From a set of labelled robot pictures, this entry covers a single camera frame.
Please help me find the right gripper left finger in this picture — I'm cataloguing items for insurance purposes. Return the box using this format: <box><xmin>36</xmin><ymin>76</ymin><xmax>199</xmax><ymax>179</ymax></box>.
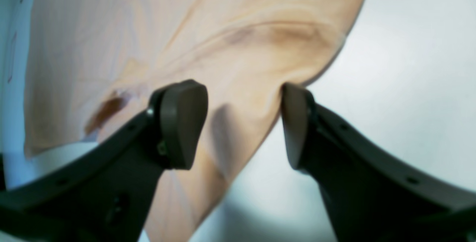
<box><xmin>0</xmin><ymin>80</ymin><xmax>208</xmax><ymax>242</ymax></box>

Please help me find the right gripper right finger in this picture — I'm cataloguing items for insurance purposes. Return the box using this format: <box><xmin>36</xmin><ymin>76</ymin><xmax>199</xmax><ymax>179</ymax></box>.
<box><xmin>281</xmin><ymin>83</ymin><xmax>476</xmax><ymax>242</ymax></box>

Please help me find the peach pink T-shirt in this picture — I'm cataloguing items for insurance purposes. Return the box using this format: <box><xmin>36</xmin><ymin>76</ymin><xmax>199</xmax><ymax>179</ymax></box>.
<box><xmin>24</xmin><ymin>0</ymin><xmax>363</xmax><ymax>242</ymax></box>

